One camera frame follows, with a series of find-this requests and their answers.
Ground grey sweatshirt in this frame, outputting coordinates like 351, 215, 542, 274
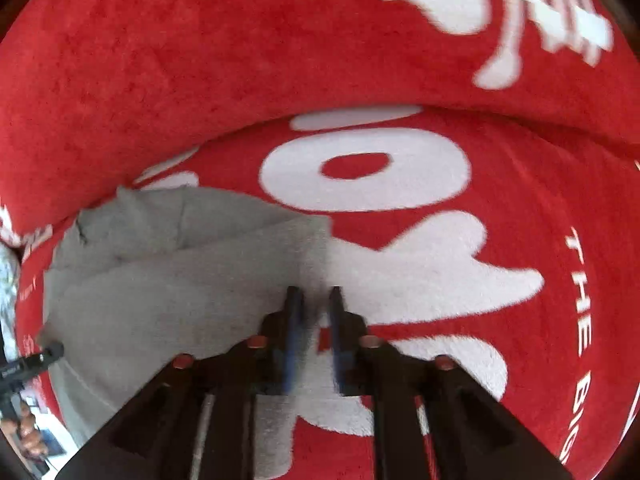
40, 188, 331, 441

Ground person's left hand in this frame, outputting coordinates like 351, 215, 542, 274
1, 401, 48, 462

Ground light patterned fabric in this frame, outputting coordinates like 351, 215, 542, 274
0, 244, 21, 361

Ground red blanket white lettering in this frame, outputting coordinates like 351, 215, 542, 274
15, 106, 639, 479

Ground red plush pillow white characters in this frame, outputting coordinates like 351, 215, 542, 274
1, 0, 639, 237

